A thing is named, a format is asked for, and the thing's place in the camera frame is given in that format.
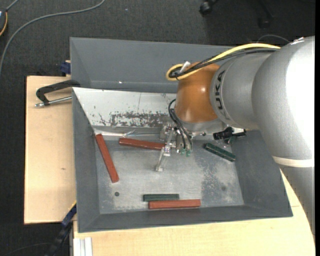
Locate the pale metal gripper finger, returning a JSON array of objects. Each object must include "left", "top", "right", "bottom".
[
  {"left": 161, "top": 148, "right": 173, "bottom": 172},
  {"left": 155, "top": 147, "right": 168, "bottom": 172}
]

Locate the grey metal bin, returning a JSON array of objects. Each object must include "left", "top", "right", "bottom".
[{"left": 69, "top": 36, "right": 294, "bottom": 234}]

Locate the red-brown flat block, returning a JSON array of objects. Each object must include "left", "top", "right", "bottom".
[
  {"left": 118, "top": 137, "right": 166, "bottom": 152},
  {"left": 147, "top": 198, "right": 202, "bottom": 210},
  {"left": 94, "top": 133, "right": 120, "bottom": 184}
]

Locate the dark green flat block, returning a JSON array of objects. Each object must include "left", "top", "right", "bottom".
[
  {"left": 203, "top": 142, "right": 237, "bottom": 163},
  {"left": 142, "top": 193, "right": 181, "bottom": 203}
]

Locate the pale wood flat board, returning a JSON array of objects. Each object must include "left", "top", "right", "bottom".
[{"left": 23, "top": 75, "right": 77, "bottom": 225}]

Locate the black cylinder on white bracket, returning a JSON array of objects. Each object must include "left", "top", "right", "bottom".
[{"left": 212, "top": 126, "right": 247, "bottom": 145}]

